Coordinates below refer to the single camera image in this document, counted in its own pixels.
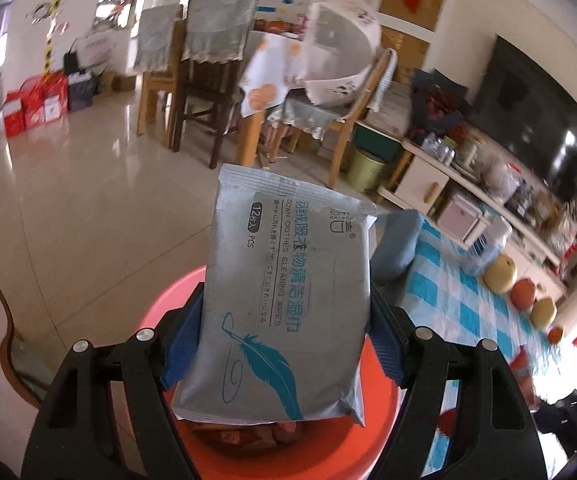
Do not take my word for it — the dark wrapped flower bouquet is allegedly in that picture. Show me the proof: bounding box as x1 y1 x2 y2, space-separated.
409 69 472 133

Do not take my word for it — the large red gift box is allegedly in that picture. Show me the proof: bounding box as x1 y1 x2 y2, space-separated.
21 72 69 126

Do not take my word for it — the red apple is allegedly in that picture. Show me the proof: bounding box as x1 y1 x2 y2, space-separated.
511 278 539 312

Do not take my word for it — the light chair with lace cover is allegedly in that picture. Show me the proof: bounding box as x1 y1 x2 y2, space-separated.
136 2 186 150

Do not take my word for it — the grey wet wipes packet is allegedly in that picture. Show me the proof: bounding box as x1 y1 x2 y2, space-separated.
171 162 378 428

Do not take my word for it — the small red gift box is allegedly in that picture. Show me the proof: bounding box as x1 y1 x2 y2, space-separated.
4 90 26 138

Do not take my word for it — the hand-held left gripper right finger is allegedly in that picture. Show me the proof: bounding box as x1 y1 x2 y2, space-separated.
367 285 549 480

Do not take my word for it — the pink storage box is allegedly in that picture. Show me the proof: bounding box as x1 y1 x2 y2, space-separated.
436 195 484 246

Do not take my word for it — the small yellow pear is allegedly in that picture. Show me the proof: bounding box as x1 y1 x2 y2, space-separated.
531 297 558 329

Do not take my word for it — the pink plastic bin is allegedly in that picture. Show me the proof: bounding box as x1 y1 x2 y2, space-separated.
136 266 404 480

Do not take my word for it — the blue cushion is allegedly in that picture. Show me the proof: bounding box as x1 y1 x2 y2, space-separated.
371 210 425 282

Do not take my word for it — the green waste bin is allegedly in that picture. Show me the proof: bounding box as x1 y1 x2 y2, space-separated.
346 149 388 192

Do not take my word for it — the green storage crate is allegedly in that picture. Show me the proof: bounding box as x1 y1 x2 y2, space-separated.
353 124 403 161

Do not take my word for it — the large yellow pear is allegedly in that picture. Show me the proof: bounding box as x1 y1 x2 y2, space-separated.
483 255 518 293

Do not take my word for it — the grey lace tablecloth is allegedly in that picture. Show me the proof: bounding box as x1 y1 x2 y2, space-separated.
268 95 339 141

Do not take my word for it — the mesh food cover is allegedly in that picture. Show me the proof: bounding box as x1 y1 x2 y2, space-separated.
301 0 383 106

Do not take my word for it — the black television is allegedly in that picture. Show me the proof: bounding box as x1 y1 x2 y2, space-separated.
469 35 577 198

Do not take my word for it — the white television cabinet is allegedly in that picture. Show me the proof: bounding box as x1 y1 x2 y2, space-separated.
379 137 569 301

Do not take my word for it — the dark wooden chair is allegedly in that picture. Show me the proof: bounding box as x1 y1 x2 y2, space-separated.
171 0 259 170

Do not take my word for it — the orange printed table cloth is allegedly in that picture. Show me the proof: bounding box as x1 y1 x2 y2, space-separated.
238 30 314 118

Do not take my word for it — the dark gift box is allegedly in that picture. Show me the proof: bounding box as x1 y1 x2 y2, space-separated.
66 70 96 113

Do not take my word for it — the clear plastic bag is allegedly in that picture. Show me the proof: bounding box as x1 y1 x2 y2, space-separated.
483 160 519 203

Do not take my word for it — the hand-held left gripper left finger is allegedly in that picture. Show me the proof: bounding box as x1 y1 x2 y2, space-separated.
21 282 204 480

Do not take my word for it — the light wooden chair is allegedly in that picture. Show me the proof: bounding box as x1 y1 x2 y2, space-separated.
329 49 399 188

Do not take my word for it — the white bottle blue label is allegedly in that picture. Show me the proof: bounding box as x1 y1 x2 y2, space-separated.
461 217 513 276

